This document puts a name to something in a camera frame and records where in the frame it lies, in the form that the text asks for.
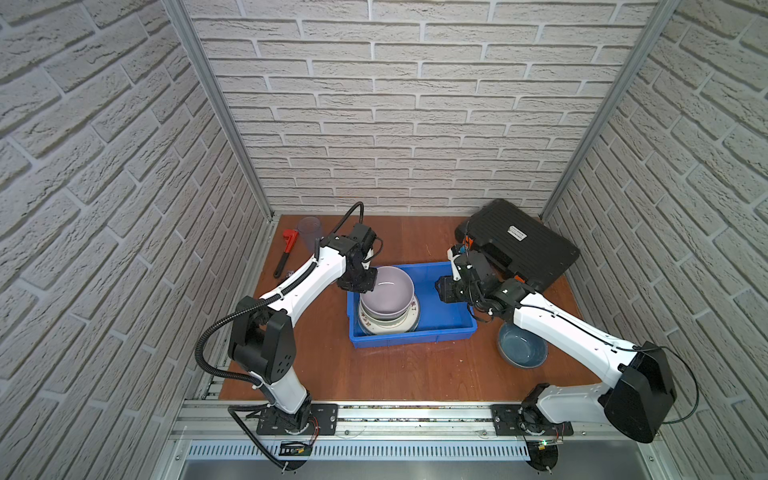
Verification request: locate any lavender bowl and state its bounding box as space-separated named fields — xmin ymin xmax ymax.
xmin=360 ymin=266 xmax=415 ymax=321

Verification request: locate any orange sunburst white plate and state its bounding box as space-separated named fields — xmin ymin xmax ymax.
xmin=357 ymin=300 xmax=420 ymax=335

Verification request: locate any grey blue bowl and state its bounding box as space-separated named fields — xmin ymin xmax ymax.
xmin=497 ymin=323 xmax=548 ymax=369

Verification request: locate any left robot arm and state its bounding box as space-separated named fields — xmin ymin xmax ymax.
xmin=228 ymin=223 xmax=377 ymax=433

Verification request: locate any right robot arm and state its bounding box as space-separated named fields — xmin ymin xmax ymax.
xmin=435 ymin=245 xmax=677 ymax=444

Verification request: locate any blue plastic bin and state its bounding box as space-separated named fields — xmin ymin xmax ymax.
xmin=346 ymin=261 xmax=477 ymax=348

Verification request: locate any black tool case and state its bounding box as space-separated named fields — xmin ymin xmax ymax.
xmin=455 ymin=199 xmax=580 ymax=293

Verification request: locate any red pipe wrench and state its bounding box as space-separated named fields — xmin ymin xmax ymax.
xmin=273 ymin=229 xmax=299 ymax=279

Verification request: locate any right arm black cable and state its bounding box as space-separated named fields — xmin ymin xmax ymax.
xmin=455 ymin=236 xmax=701 ymax=457

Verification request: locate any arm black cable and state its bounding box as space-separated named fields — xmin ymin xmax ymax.
xmin=193 ymin=200 xmax=366 ymax=472
xmin=455 ymin=236 xmax=701 ymax=457

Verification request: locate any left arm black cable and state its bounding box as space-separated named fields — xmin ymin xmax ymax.
xmin=193 ymin=200 xmax=366 ymax=472

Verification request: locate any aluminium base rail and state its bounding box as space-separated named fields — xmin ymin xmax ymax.
xmin=170 ymin=400 xmax=635 ymax=462

